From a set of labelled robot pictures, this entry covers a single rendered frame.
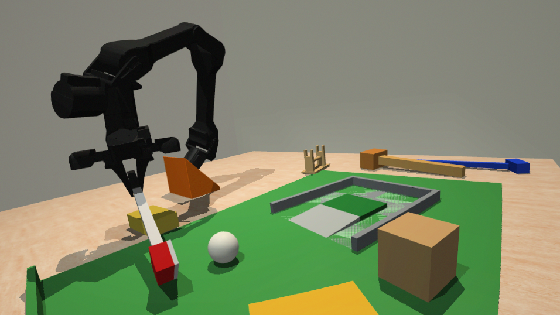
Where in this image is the white golf ball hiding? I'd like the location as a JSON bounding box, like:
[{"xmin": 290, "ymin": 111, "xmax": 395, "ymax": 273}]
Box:
[{"xmin": 207, "ymin": 232, "xmax": 239, "ymax": 263}]

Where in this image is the yellow block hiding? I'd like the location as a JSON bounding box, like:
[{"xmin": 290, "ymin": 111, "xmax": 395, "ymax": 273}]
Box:
[{"xmin": 127, "ymin": 205, "xmax": 179, "ymax": 235}]

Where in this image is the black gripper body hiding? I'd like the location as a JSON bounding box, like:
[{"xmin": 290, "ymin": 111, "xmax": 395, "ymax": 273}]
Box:
[{"xmin": 69, "ymin": 113, "xmax": 181, "ymax": 170}]

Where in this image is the red putter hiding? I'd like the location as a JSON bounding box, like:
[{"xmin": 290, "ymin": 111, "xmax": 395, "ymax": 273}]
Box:
[{"xmin": 127, "ymin": 170, "xmax": 179, "ymax": 286}]

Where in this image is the green mat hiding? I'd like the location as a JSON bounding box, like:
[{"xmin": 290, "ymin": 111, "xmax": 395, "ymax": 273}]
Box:
[{"xmin": 40, "ymin": 170, "xmax": 502, "ymax": 315}]

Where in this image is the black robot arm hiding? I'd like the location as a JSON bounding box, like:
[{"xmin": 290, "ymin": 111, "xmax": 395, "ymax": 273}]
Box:
[{"xmin": 51, "ymin": 22, "xmax": 226, "ymax": 169}]

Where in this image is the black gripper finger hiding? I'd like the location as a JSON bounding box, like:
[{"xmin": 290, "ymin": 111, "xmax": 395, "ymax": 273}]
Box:
[
  {"xmin": 105, "ymin": 162, "xmax": 134, "ymax": 197},
  {"xmin": 136, "ymin": 157, "xmax": 154, "ymax": 191}
]

